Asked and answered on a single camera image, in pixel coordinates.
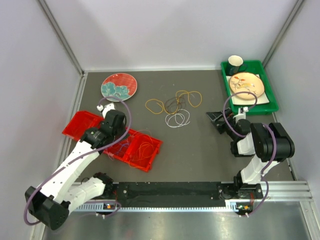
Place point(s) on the dark green mug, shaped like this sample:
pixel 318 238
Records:
pixel 235 64

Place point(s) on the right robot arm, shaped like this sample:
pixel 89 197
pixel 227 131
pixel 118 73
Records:
pixel 266 145

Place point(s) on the green plastic bin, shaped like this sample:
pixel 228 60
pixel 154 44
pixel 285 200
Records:
pixel 255 67

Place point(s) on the red floral plate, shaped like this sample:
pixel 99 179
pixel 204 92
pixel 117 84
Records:
pixel 120 85

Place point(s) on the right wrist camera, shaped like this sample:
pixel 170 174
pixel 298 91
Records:
pixel 241 115

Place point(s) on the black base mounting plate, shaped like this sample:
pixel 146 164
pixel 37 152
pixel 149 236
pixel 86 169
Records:
pixel 178 194

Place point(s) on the red compartment tray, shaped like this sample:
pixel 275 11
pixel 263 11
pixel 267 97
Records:
pixel 138 150

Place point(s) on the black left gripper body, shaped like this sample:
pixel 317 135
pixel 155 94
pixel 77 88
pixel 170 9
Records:
pixel 119 132

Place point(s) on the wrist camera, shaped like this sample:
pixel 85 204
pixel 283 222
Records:
pixel 103 109
pixel 241 115

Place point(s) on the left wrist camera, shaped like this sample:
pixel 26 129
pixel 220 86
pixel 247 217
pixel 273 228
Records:
pixel 103 109

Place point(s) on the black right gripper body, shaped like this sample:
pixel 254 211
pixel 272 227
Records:
pixel 229 125

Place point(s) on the aluminium frame rail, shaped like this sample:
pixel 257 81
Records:
pixel 283 191

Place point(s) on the beige bird plate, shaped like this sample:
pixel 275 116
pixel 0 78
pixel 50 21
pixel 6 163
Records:
pixel 246 82

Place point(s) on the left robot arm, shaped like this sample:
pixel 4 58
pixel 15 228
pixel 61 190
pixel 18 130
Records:
pixel 72 165

